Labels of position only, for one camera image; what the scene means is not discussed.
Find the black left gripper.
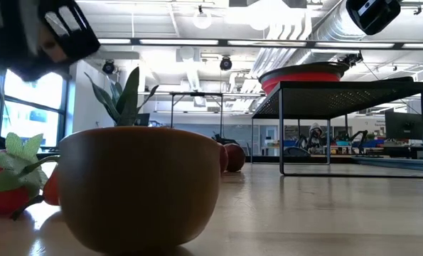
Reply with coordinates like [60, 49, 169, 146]
[0, 0, 102, 83]

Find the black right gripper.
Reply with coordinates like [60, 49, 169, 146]
[346, 0, 402, 36]

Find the black perforated metal shelf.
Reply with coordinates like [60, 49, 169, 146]
[251, 75, 423, 178]

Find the red grey collapsible colander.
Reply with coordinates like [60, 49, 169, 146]
[257, 60, 350, 96]

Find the green toy kiwi half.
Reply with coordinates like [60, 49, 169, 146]
[57, 127, 222, 256]

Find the dark red toy plum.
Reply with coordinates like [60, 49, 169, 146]
[225, 142, 247, 174]

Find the small orange toy fruit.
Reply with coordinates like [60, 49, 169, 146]
[10, 155, 61, 220]

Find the black ceiling mounted device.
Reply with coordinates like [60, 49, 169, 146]
[338, 51, 364, 68]

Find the black round ceiling spotlight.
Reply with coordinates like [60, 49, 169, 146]
[219, 55, 233, 71]
[102, 59, 116, 75]

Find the large glass window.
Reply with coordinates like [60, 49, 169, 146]
[0, 62, 68, 149]

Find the potted aloe plant white pot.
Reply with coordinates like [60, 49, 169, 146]
[83, 65, 160, 129]

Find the small dark monitor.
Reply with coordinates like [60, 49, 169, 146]
[134, 112, 151, 128]

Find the large dark monitor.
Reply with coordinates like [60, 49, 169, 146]
[385, 110, 423, 140]

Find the long linear ceiling light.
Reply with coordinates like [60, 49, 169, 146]
[97, 35, 423, 50]

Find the person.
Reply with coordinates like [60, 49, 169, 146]
[301, 122, 328, 154]

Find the round white ceiling lamp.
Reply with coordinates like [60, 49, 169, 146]
[192, 10, 213, 30]

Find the long blue-edged bench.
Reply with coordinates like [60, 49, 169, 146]
[351, 156, 423, 171]

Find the black office chair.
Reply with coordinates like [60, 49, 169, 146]
[284, 146, 311, 157]

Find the red toy strawberry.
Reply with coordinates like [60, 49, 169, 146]
[0, 132, 49, 215]

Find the black tabletop device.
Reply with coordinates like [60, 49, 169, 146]
[210, 132, 239, 145]

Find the dark red toy pomegranate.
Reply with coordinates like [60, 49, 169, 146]
[218, 142, 230, 175]

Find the ribbed silver ceiling duct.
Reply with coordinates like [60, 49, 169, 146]
[289, 0, 368, 68]

